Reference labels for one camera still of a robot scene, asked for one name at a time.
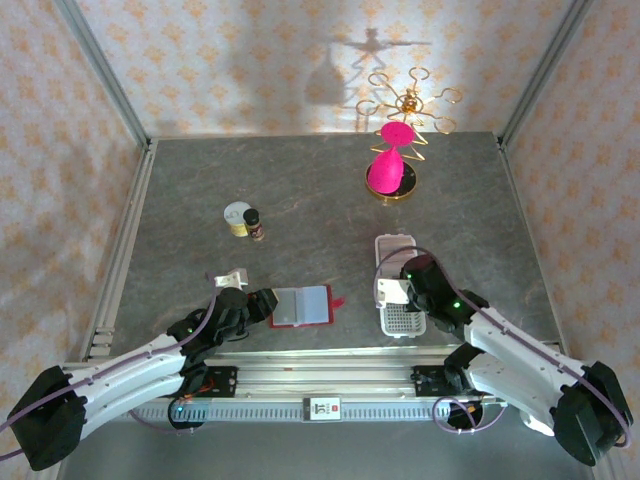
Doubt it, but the red card holder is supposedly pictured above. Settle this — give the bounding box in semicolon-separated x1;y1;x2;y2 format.
268;284;348;330

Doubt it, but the credit card stack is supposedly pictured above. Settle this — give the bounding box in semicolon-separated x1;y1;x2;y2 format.
378;237;416;269

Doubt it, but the white plastic perforated basket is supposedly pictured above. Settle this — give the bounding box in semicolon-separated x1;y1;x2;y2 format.
374;233;428;339

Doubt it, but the small black-capped spice bottle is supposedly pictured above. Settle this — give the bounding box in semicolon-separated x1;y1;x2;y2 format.
242;208;265;243

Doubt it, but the yellow tin can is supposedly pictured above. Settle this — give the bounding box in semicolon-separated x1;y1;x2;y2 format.
223;200;252;238

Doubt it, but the small white label display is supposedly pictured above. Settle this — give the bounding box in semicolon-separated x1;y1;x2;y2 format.
302;396;343;424

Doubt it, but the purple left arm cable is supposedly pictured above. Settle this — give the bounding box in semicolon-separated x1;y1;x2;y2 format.
0;272;221;459

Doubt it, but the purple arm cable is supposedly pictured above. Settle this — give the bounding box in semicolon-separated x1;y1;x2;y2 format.
0;272;221;459
373;247;635;449

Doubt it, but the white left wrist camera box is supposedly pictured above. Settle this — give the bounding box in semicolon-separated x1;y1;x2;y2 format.
213;268;250;290

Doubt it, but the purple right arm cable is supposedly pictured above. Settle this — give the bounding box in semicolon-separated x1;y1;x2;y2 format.
373;247;635;449

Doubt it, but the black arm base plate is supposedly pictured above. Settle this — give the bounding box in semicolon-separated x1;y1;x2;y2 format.
164;366;239;400
412;364;481;400

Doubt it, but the aluminium front rail frame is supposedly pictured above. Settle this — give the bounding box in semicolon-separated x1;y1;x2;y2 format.
52;349;601;406

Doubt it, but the grey slotted cable duct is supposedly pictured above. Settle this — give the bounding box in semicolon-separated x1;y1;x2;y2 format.
94;402;526;424

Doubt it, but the aluminium side rail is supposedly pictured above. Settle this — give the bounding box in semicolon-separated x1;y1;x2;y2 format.
82;144;157;361
497;139;571;351

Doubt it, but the gold wire glass rack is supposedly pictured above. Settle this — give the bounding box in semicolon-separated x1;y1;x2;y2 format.
355;67;464;207

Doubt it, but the aluminium corner post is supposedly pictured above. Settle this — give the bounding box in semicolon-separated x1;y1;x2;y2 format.
497;0;594;149
53;0;154;149

